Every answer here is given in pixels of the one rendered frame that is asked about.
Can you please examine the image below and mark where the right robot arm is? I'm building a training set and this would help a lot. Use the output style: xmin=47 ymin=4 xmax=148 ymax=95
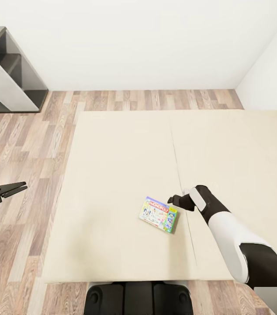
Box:
xmin=167 ymin=185 xmax=277 ymax=315

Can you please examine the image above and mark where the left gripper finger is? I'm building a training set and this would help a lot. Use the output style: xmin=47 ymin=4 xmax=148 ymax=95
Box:
xmin=0 ymin=182 xmax=26 ymax=194
xmin=0 ymin=185 xmax=28 ymax=198

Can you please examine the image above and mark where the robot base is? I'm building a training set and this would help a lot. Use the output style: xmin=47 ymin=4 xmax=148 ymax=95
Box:
xmin=83 ymin=280 xmax=194 ymax=315

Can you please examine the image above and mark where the board game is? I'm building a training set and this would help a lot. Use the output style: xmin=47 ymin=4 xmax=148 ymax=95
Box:
xmin=139 ymin=196 xmax=177 ymax=233

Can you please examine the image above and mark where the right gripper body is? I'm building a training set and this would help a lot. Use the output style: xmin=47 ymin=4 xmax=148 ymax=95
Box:
xmin=172 ymin=195 xmax=195 ymax=211

